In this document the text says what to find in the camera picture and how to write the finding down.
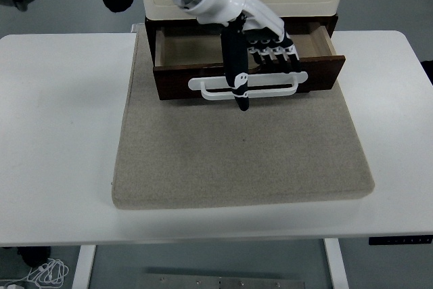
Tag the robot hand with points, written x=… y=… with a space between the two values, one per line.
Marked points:
x=220 y=1

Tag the beige fabric mat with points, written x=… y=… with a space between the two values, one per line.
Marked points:
x=236 y=150

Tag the white table leg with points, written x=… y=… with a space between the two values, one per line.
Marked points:
x=84 y=265
x=336 y=265

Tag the black table control panel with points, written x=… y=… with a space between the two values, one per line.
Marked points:
x=399 y=240

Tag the black caster wheel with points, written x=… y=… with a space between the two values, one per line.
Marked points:
x=32 y=254

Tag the white power adapter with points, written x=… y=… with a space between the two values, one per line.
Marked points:
x=10 y=285

